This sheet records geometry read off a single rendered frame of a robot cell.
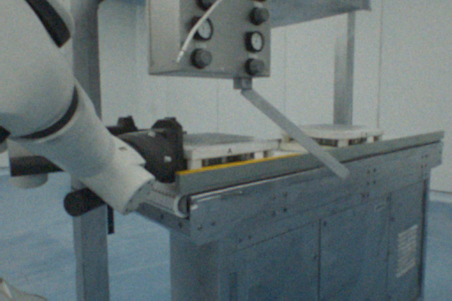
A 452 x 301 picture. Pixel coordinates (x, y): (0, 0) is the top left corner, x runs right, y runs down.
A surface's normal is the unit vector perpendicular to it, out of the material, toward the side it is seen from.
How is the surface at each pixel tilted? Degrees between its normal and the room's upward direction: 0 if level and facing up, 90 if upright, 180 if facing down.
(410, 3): 90
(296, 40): 90
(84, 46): 90
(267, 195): 90
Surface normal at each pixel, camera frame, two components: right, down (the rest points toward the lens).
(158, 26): -0.75, 0.07
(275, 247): 0.66, 0.07
